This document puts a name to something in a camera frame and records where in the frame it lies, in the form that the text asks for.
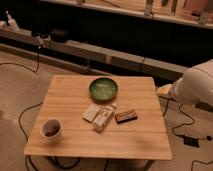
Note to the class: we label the wooden table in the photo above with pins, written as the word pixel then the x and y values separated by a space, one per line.
pixel 68 98

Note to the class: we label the white cup with brown inside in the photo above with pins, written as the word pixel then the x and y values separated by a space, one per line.
pixel 51 130

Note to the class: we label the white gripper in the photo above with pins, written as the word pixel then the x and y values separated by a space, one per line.
pixel 168 90

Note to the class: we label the green ceramic bowl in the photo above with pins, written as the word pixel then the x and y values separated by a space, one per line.
pixel 103 89

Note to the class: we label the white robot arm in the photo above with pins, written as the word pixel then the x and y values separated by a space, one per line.
pixel 194 87

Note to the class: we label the brown chocolate bar box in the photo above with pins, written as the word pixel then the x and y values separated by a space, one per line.
pixel 125 116

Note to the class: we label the small white box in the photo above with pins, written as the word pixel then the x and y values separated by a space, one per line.
pixel 91 112

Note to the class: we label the black power adapter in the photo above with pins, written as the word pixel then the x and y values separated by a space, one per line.
pixel 191 141

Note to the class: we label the white spray bottle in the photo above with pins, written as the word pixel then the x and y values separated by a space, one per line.
pixel 12 22

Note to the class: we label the dark object on ledge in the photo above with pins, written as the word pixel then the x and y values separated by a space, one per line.
pixel 60 36

